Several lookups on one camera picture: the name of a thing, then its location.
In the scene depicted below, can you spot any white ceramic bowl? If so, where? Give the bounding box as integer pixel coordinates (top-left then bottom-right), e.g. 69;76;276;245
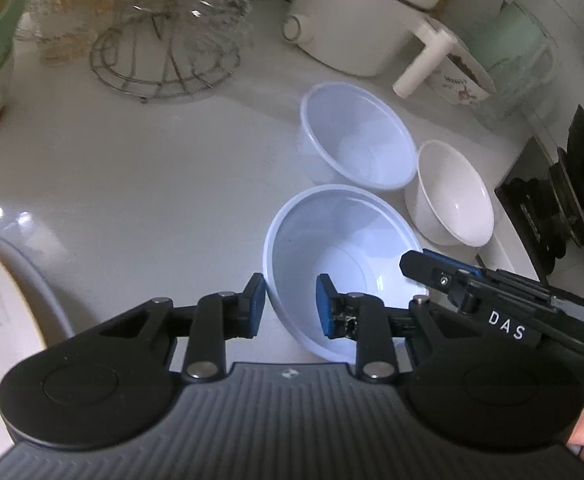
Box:
404;139;495;247

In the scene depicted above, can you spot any translucent plastic bowl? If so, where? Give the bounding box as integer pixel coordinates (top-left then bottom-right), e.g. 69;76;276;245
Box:
263;184;431;363
299;82;418;191

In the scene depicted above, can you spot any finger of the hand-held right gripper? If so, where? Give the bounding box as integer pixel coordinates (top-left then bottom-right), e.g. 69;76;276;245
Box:
424;248;484;277
400;250;465;309

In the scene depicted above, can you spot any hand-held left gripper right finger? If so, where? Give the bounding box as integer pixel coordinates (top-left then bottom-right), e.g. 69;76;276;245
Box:
316;274;472;385

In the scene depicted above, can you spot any floral ceramic bowl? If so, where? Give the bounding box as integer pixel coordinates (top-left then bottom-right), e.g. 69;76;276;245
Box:
424;17;498;109

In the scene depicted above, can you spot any black stove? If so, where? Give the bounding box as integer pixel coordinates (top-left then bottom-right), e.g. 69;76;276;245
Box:
494;104;584;309

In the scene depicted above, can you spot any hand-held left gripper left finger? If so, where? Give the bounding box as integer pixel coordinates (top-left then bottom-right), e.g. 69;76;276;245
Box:
92;273;267;385

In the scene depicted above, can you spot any white electric cooking pot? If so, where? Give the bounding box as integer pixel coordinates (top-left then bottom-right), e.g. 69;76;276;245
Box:
281;0;455;97

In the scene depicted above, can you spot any large red-flower plate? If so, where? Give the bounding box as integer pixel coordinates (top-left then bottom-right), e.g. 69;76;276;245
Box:
0;230;76;362

